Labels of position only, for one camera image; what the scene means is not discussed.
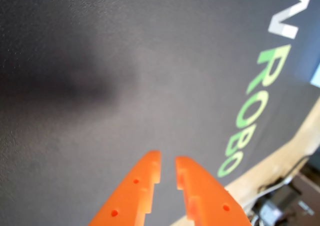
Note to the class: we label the white cardboard box bin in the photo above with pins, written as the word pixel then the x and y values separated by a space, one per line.
pixel 317 78

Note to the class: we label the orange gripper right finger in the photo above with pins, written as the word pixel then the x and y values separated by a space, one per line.
pixel 210 201

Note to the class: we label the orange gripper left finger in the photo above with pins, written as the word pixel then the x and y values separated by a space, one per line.
pixel 130 201

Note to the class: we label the dark mat with WOWROBO print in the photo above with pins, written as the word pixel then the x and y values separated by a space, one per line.
pixel 75 136

